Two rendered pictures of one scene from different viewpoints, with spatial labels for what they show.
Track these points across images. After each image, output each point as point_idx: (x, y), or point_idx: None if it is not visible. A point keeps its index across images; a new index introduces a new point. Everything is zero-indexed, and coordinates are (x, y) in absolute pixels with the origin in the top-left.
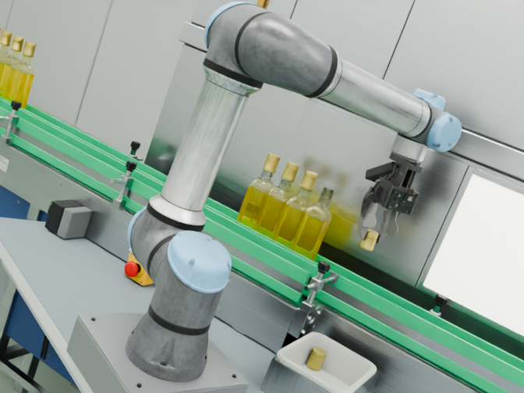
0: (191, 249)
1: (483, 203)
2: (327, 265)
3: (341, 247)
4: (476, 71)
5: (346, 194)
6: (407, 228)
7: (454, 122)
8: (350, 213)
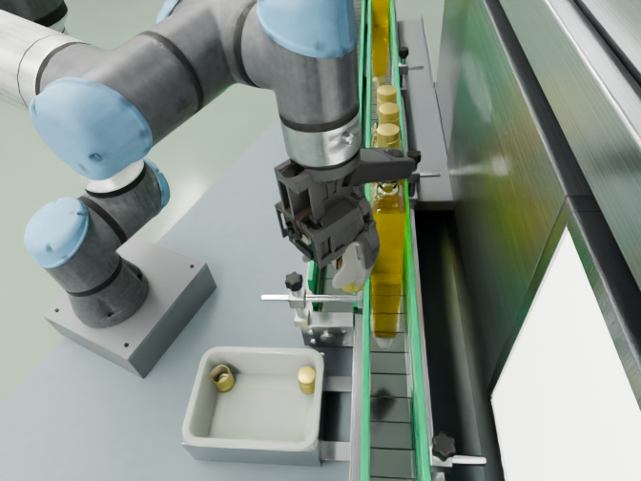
0: (37, 220)
1: (566, 325)
2: (287, 282)
3: (464, 257)
4: None
5: (473, 174)
6: (494, 282)
7: (37, 113)
8: (471, 208)
